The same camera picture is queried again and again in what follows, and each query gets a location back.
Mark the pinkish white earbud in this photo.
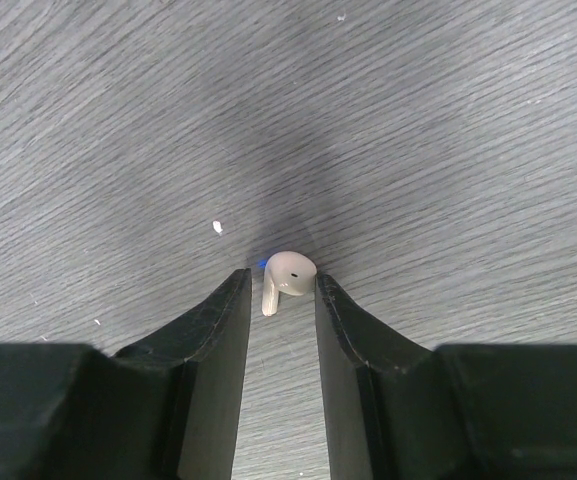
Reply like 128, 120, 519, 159
261, 251, 317, 317

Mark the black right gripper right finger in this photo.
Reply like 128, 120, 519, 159
315, 274, 577, 479

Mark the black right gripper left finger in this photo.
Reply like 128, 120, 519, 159
0, 269, 252, 479

